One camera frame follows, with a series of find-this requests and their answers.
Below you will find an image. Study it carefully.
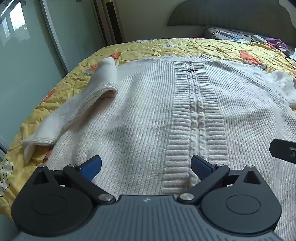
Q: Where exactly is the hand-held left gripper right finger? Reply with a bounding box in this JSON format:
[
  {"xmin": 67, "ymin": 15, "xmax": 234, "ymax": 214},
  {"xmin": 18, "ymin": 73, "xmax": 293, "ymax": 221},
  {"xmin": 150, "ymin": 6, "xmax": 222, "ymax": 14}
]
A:
[{"xmin": 177, "ymin": 155, "xmax": 263, "ymax": 205}]

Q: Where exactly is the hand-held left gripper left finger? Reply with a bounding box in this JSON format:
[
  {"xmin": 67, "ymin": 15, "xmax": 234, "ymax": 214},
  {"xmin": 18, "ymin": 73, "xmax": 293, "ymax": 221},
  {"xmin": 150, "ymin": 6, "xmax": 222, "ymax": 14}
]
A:
[{"xmin": 35, "ymin": 155, "xmax": 116, "ymax": 205}]

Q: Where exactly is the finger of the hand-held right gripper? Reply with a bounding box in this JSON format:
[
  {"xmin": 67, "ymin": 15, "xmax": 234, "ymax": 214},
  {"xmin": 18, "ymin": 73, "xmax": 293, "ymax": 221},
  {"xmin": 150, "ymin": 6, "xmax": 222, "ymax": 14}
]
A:
[{"xmin": 270, "ymin": 138, "xmax": 296, "ymax": 165}]

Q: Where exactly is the white knit sweater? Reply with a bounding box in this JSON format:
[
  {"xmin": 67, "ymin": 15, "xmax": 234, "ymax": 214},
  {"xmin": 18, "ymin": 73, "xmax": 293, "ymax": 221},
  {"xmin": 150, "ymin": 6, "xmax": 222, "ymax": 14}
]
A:
[{"xmin": 20, "ymin": 54, "xmax": 296, "ymax": 241}]

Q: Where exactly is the purple cloth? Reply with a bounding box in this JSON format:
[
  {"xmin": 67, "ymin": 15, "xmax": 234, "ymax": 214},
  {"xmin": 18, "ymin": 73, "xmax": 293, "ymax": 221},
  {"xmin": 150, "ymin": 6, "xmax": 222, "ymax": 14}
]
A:
[{"xmin": 266, "ymin": 37, "xmax": 288, "ymax": 50}]

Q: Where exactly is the glass sliding wardrobe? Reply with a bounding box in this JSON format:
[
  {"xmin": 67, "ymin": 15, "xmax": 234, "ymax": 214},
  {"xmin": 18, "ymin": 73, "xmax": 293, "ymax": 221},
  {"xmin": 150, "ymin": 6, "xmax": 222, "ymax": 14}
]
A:
[{"xmin": 0, "ymin": 0, "xmax": 107, "ymax": 160}]

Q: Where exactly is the yellow printed quilt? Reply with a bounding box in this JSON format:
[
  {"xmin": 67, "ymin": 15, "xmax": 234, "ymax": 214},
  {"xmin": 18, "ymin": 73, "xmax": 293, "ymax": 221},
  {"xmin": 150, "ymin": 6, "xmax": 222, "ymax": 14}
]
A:
[{"xmin": 0, "ymin": 38, "xmax": 296, "ymax": 223}]

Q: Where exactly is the patterned pillow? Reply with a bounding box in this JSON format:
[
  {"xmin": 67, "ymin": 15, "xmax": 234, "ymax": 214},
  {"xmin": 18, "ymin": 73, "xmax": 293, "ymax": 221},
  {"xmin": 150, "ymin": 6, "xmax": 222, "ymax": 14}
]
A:
[{"xmin": 205, "ymin": 27, "xmax": 273, "ymax": 44}]

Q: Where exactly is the gold standing air conditioner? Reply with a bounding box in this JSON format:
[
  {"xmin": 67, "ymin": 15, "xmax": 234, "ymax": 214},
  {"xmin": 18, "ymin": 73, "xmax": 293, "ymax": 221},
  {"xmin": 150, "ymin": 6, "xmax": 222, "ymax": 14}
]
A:
[{"xmin": 94, "ymin": 0, "xmax": 125, "ymax": 45}]

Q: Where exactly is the grey padded headboard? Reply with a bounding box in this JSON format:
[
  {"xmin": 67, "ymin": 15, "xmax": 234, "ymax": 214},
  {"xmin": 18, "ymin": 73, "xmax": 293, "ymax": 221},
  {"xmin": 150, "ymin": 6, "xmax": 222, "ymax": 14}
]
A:
[{"xmin": 166, "ymin": 0, "xmax": 296, "ymax": 37}]

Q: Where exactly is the thin black cable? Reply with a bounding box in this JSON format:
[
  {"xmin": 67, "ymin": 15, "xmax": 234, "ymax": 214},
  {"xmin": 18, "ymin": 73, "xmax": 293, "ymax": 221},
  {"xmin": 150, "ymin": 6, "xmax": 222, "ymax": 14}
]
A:
[{"xmin": 284, "ymin": 49, "xmax": 296, "ymax": 70}]

